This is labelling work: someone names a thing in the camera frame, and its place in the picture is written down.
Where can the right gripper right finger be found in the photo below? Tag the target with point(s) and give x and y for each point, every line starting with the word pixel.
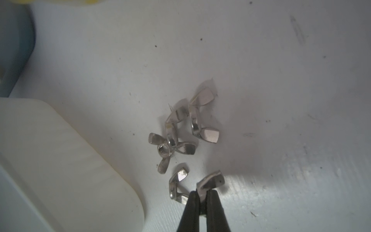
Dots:
pixel 215 217

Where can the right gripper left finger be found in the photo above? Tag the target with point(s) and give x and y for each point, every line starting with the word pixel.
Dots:
pixel 190 219

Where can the silver wing nut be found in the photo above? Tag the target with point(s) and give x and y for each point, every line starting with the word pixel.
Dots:
pixel 212 181

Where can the white storage box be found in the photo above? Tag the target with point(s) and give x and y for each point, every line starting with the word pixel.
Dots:
pixel 52 180

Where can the blue tray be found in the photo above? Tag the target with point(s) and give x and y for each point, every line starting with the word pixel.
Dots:
pixel 17 43

